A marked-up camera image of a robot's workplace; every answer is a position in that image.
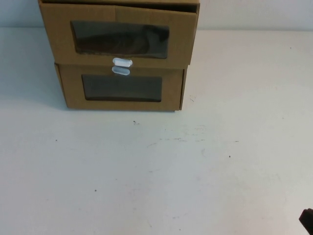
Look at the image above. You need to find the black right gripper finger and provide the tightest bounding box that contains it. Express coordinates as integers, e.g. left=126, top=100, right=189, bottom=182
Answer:
left=300, top=208, right=313, bottom=235

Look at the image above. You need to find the lower cardboard drawer with window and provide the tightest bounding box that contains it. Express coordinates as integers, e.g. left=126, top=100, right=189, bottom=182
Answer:
left=54, top=62, right=188, bottom=114

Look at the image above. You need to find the cardboard drawer with window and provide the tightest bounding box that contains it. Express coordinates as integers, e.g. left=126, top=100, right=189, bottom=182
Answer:
left=54, top=62, right=188, bottom=114
left=58, top=64, right=185, bottom=111

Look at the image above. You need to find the white plastic drawer handle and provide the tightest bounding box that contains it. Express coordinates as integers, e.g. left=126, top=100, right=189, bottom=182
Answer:
left=112, top=57, right=134, bottom=67

